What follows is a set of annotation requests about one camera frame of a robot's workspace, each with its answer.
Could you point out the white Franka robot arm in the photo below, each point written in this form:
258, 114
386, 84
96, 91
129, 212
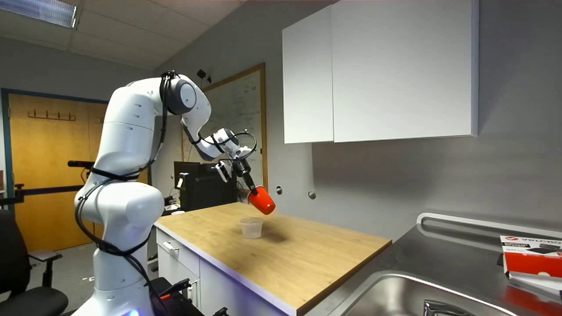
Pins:
129, 128

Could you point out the red white cardboard box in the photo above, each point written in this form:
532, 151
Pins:
530, 263

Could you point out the white tube rail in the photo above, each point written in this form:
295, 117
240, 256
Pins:
468, 221

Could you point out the round wall knob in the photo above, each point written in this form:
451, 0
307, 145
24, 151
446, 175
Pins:
279, 189
312, 193

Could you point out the black red clamp device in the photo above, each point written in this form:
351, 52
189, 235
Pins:
177, 295

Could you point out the red plastic cup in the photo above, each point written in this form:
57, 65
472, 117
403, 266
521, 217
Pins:
263, 200

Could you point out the black stand bar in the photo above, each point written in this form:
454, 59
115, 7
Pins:
42, 191

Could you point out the white counter base cabinet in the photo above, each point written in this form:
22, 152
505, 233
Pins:
182, 263

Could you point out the black equipment box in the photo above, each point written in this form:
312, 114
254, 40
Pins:
203, 189

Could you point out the ceiling light panel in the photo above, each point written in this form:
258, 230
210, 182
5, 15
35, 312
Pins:
42, 10

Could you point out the wall coat hook strip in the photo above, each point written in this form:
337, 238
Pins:
52, 114

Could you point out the black wall sensor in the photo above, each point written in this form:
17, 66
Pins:
203, 73

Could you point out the white wall cabinet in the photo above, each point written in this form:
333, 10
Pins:
398, 70

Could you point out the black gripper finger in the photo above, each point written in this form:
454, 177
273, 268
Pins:
252, 182
245, 177

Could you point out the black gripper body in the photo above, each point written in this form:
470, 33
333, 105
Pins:
233, 165

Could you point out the black office chair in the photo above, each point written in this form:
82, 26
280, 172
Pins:
24, 281

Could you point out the wooden door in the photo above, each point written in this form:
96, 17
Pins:
47, 175

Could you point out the stainless steel sink counter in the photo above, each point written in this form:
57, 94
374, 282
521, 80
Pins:
410, 291

